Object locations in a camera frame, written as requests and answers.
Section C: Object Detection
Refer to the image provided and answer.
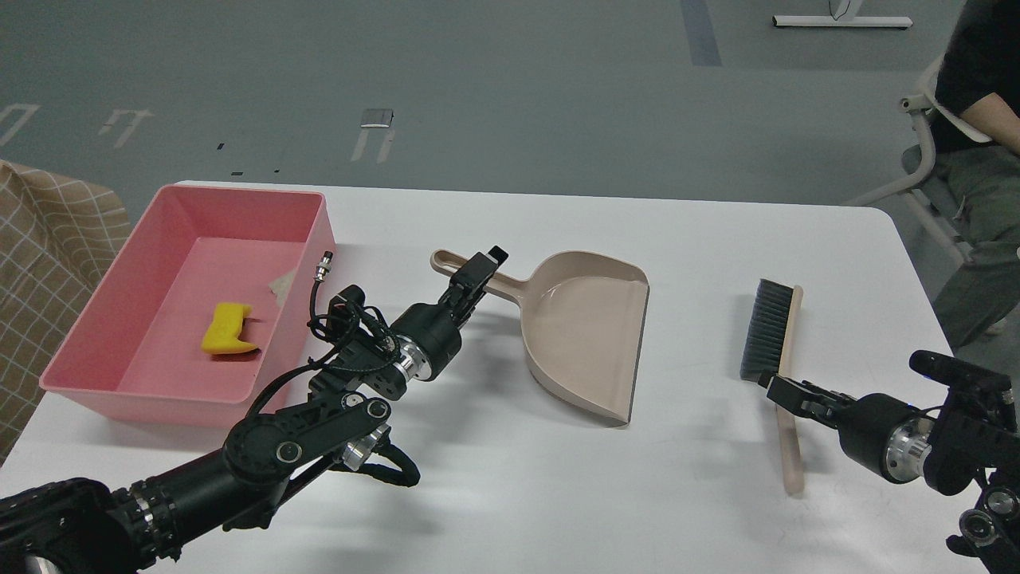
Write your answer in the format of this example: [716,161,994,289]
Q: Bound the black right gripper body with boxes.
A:
[834,393,936,484]

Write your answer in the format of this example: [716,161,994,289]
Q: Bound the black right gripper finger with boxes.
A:
[765,373,857,415]
[767,387,842,430]

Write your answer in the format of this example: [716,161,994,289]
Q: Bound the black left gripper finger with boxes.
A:
[437,271,487,328]
[458,245,508,286]

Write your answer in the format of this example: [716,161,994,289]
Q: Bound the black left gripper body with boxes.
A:
[392,304,462,381]

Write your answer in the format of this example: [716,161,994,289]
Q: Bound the beige hand brush black bristles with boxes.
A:
[740,277,805,497]

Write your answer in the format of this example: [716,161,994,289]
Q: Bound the beige plastic dustpan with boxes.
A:
[430,249,650,426]

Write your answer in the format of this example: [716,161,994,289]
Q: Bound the triangular bread slice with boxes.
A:
[267,269,296,309]

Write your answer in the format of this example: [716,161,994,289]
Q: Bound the yellow sponge piece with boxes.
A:
[200,301,259,356]

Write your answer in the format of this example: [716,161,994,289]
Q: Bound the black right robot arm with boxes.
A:
[757,350,1019,573]

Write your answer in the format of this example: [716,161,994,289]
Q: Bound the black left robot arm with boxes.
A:
[2,247,507,573]

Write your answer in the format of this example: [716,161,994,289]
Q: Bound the pink plastic bin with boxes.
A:
[40,185,335,428]

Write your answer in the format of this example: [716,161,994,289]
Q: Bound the white office chair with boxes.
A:
[843,56,991,265]

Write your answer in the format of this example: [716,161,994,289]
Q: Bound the white floor stand base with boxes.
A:
[771,15,914,30]

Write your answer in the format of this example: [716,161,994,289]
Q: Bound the seated person dark clothes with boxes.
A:
[932,1,1019,349]

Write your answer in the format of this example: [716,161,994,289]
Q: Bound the brown checkered cloth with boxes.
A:
[1,161,132,458]

